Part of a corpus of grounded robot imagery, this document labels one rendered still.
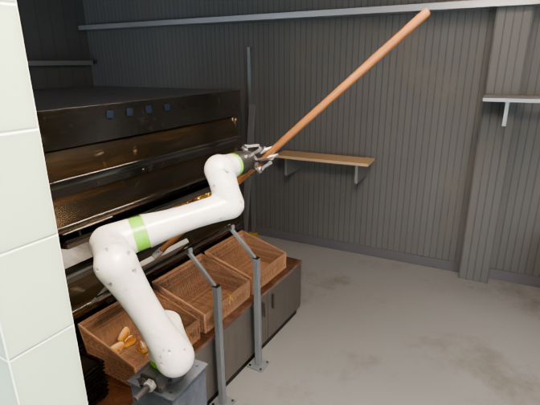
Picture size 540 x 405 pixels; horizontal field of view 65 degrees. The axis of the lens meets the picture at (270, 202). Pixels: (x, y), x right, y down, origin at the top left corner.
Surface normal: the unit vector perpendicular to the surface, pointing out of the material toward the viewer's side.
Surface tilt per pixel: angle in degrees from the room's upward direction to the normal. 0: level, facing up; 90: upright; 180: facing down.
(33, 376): 90
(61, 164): 70
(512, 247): 90
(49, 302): 90
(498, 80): 90
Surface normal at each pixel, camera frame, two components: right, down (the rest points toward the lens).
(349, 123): -0.45, 0.29
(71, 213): 0.80, -0.18
